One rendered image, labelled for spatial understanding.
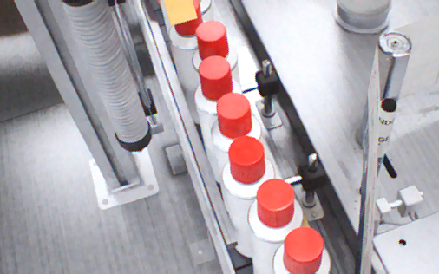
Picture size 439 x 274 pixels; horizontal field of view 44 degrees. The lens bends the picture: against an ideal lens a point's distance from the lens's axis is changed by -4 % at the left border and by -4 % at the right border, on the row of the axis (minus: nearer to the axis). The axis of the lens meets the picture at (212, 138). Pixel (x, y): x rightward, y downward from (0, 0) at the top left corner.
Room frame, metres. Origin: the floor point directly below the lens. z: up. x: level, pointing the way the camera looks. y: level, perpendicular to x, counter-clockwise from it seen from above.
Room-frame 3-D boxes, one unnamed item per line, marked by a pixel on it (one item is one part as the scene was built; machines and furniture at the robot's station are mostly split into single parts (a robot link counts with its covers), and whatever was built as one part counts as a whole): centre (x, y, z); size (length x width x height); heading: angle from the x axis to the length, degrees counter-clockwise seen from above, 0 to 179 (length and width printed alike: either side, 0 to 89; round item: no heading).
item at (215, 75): (0.38, -0.01, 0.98); 0.05 x 0.05 x 0.20
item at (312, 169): (0.33, -0.10, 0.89); 0.06 x 0.03 x 0.12; 99
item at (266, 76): (0.49, -0.09, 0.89); 0.03 x 0.03 x 0.12; 9
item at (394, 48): (0.38, -0.21, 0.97); 0.05 x 0.05 x 0.19
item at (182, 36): (0.47, 0.00, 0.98); 0.05 x 0.05 x 0.20
